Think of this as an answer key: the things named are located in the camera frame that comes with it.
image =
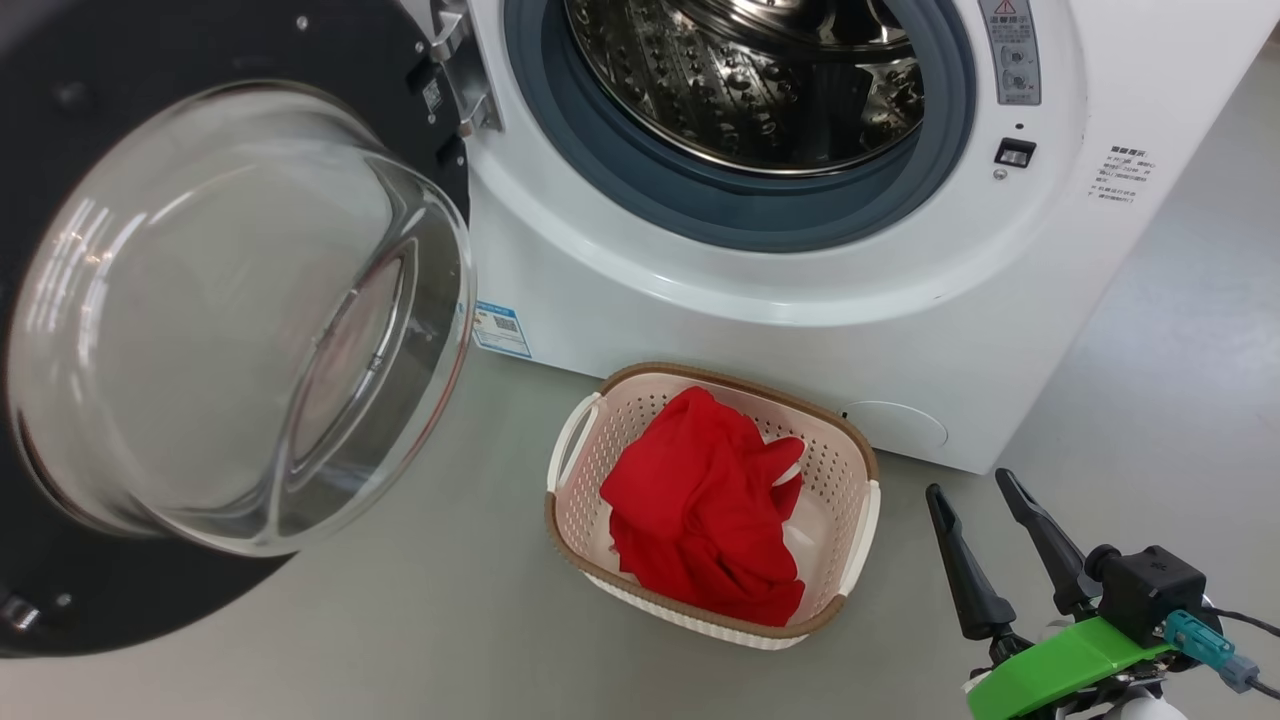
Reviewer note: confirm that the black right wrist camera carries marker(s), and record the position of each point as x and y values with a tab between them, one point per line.
1150	595

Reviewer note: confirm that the cream perforated brown-rimmed laundry basket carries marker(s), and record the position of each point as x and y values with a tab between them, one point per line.
830	470

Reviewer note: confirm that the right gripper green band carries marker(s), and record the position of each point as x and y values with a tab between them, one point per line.
1060	670

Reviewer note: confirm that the red garment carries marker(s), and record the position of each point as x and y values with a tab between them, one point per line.
700	500

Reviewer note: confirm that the white front-loading washing machine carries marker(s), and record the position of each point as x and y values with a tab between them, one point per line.
760	340

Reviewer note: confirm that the black glass washing machine door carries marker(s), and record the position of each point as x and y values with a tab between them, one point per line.
240	300

